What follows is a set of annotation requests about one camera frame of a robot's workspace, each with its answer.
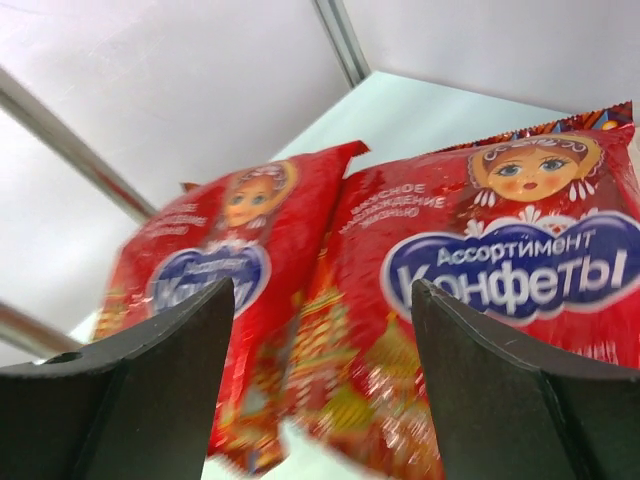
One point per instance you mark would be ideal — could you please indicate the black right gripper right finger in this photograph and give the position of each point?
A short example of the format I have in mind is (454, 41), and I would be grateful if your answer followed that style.
(508, 406)

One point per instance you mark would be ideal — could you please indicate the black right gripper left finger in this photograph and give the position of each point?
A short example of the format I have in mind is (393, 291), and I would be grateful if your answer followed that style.
(139, 404)

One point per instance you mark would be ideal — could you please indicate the red matryoshka candy bag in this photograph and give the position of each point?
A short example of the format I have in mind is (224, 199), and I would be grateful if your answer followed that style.
(262, 228)
(538, 228)

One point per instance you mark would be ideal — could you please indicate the light wooden two-tier shelf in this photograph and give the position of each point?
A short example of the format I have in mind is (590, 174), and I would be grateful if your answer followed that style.
(17, 328)

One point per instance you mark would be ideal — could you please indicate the aluminium frame post left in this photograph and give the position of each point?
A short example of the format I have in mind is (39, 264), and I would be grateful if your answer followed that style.
(343, 39)

